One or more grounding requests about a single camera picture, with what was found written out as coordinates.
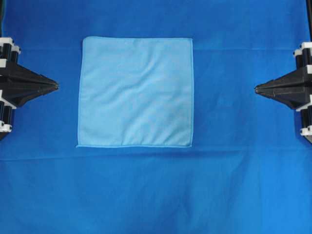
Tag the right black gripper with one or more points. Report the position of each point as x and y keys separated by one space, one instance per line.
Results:
x=302 y=77

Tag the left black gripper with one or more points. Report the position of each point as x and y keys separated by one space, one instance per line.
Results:
x=11 y=99

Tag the light blue towel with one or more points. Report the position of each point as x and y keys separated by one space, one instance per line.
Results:
x=136 y=92

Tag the dark blue tablecloth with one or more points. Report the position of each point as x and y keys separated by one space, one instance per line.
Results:
x=248 y=171

